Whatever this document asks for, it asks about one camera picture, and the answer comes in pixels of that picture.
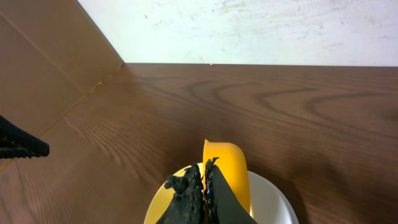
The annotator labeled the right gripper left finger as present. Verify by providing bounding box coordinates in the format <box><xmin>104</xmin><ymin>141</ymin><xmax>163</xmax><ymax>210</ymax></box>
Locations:
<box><xmin>156</xmin><ymin>164</ymin><xmax>205</xmax><ymax>224</ymax></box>

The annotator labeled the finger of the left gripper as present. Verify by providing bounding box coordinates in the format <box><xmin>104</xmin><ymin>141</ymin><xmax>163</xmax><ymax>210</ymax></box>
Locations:
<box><xmin>0</xmin><ymin>116</ymin><xmax>50</xmax><ymax>159</ymax></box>

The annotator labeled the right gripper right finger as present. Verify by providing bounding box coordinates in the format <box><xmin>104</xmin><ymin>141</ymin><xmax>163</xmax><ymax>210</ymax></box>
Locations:
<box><xmin>204</xmin><ymin>157</ymin><xmax>257</xmax><ymax>224</ymax></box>

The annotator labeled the pale yellow plastic bowl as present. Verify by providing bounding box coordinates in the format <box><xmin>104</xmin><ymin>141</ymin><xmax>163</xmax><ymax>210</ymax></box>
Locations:
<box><xmin>144</xmin><ymin>163</ymin><xmax>206</xmax><ymax>223</ymax></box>

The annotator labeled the yellow measuring scoop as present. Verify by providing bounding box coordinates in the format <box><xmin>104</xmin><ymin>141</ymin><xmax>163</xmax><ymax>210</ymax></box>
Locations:
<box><xmin>203</xmin><ymin>139</ymin><xmax>251</xmax><ymax>214</ymax></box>

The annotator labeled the white digital kitchen scale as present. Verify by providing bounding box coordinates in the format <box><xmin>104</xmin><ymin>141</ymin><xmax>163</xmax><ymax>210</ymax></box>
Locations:
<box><xmin>248</xmin><ymin>171</ymin><xmax>299</xmax><ymax>224</ymax></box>

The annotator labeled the cardboard panel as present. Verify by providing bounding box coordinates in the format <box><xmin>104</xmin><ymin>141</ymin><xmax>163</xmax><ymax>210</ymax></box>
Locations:
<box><xmin>1</xmin><ymin>0</ymin><xmax>123</xmax><ymax>136</ymax></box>

